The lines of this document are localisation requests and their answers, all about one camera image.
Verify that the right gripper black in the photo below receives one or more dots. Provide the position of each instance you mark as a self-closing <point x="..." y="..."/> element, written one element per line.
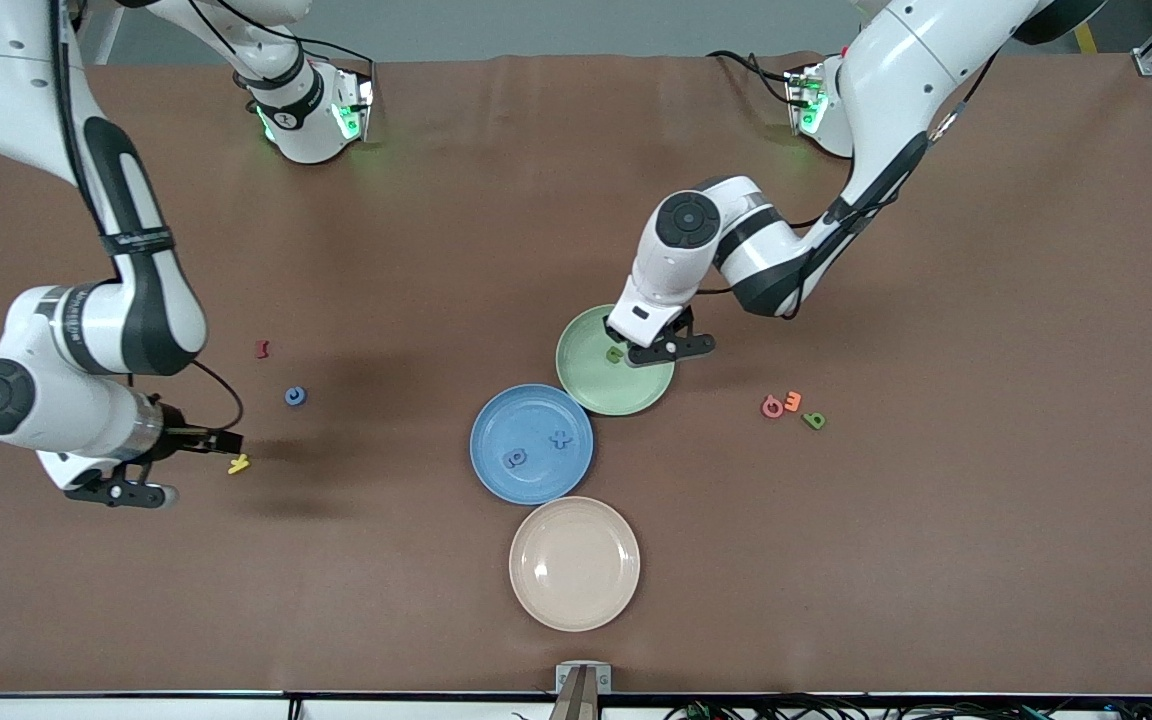
<point x="169" y="427"/>

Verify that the blue foam letter c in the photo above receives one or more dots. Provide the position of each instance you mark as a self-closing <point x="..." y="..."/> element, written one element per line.
<point x="288" y="396"/>

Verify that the blue foam plus sign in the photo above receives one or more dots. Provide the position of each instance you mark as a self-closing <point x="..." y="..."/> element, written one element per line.
<point x="561" y="438"/>

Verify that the green foam letter d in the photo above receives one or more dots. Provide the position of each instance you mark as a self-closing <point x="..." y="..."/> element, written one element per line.
<point x="817" y="426"/>

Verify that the blue foam letter a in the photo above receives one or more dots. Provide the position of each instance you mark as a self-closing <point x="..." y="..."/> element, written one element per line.
<point x="507" y="459"/>

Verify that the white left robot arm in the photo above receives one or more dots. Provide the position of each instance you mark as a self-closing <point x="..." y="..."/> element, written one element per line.
<point x="896" y="70"/>

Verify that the yellow foam letter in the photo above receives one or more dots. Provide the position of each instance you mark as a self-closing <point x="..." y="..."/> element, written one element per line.
<point x="238" y="464"/>

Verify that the light green plate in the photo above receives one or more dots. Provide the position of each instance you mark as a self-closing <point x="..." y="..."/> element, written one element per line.
<point x="606" y="390"/>

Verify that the pink foam letter Q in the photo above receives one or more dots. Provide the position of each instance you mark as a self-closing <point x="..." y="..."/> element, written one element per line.
<point x="764" y="408"/>

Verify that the orange foam letter E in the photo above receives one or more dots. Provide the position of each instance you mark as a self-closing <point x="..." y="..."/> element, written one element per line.
<point x="793" y="402"/>

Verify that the brown table cover sheet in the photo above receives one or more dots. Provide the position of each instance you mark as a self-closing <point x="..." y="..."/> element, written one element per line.
<point x="236" y="620"/>

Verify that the blue plate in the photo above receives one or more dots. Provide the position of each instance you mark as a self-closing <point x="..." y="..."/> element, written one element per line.
<point x="536" y="480"/>

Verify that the beige plate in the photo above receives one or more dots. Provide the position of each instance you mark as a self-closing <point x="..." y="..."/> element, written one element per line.
<point x="574" y="563"/>

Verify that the white table edge rail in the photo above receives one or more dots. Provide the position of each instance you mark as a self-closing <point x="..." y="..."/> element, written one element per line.
<point x="86" y="708"/>

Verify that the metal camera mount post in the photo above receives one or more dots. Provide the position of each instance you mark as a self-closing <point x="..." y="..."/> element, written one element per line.
<point x="581" y="690"/>

